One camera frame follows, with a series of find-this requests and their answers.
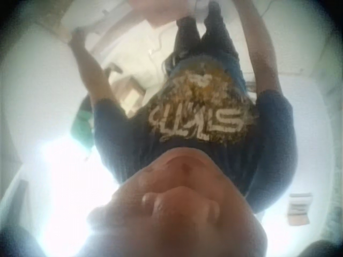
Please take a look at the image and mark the person's left hand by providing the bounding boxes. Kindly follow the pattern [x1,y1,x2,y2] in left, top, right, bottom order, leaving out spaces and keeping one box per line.
[69,28,87,49]

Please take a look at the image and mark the white board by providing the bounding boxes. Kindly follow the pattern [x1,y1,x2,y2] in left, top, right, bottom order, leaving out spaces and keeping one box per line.
[62,0,161,37]

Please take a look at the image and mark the wooden stool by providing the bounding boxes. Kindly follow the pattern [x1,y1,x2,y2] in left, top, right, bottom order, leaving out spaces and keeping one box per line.
[105,62,147,115]

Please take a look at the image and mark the green bag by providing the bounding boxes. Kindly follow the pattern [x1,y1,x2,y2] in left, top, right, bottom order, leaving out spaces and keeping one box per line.
[70,94,96,151]

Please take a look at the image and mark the person's legs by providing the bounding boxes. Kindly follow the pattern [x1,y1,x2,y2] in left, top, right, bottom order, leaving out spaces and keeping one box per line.
[162,0,243,74]

